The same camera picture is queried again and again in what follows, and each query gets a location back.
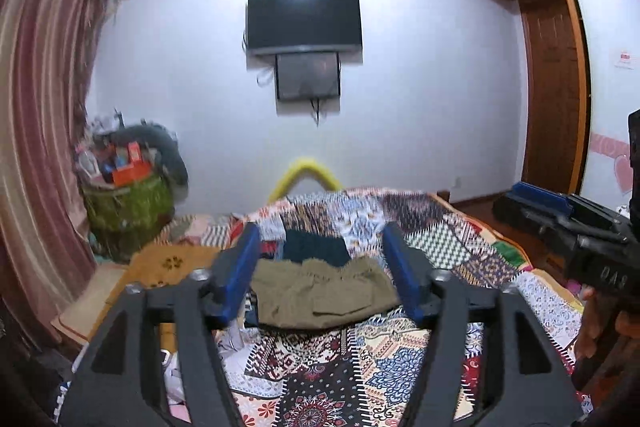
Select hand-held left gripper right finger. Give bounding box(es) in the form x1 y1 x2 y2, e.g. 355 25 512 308
382 223 583 427

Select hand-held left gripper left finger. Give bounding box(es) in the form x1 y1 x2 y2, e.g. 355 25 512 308
59 222 262 427

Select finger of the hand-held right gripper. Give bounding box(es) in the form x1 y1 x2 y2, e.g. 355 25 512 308
565 193 633 239
492 181 576 235

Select khaki pants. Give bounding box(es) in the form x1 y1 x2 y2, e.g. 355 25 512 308
247 256 404 332

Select person's right hand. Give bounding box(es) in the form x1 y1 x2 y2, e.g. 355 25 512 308
573 285 640 360

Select pink heart sticker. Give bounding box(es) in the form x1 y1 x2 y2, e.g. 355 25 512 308
590 132 634 196

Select orange cardboard box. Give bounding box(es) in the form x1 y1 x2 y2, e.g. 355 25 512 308
51 243 224 344

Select dark green folded garment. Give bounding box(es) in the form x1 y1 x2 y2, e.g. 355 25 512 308
281 229 352 269

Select wooden door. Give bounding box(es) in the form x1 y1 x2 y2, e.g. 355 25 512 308
519 0 585 196

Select patchwork printed blanket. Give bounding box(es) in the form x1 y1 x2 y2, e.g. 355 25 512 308
165 188 592 427

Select yellow fuzzy hoop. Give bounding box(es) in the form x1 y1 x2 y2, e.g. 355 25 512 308
268 156 347 204

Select green fabric bag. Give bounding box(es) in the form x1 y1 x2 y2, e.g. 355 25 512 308
81 174 177 259

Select wardrobe with white sliding door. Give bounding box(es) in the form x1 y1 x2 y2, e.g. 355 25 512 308
552 0 640 228

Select pink striped curtain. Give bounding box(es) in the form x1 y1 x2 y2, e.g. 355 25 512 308
0 0 122 350

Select small black wall monitor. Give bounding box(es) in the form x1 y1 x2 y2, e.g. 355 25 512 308
275 51 343 102

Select large black wall television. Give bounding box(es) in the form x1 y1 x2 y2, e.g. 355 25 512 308
245 0 363 57

